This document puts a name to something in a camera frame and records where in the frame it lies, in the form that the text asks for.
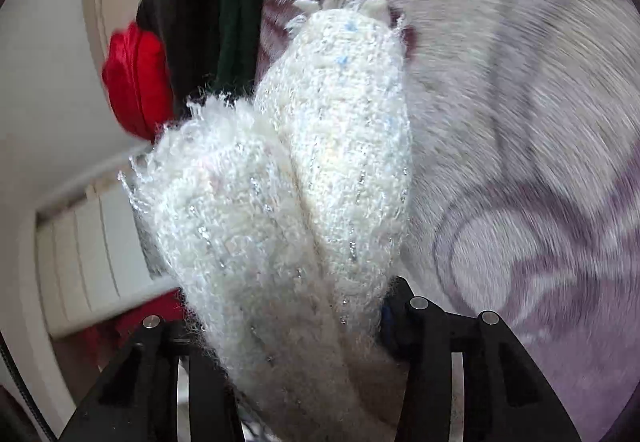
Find white tweed jacket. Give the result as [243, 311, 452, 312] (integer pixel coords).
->
[117, 0, 417, 442]

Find floral purple blanket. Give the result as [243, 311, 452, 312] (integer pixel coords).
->
[254, 0, 640, 442]

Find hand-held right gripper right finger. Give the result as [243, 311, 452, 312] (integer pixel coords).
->
[379, 276, 584, 442]

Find black braided cable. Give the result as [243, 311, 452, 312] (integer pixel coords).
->
[0, 336, 57, 442]

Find hanging red clothes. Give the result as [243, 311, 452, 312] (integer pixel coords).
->
[82, 289, 187, 353]

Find folded black garment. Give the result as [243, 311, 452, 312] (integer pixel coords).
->
[136, 0, 242, 124]

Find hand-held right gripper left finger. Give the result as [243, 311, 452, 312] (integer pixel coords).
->
[60, 314, 247, 442]

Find red quilt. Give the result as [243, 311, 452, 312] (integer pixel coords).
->
[102, 21, 177, 141]

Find white sliding wardrobe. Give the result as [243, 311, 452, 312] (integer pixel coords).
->
[34, 149, 187, 339]

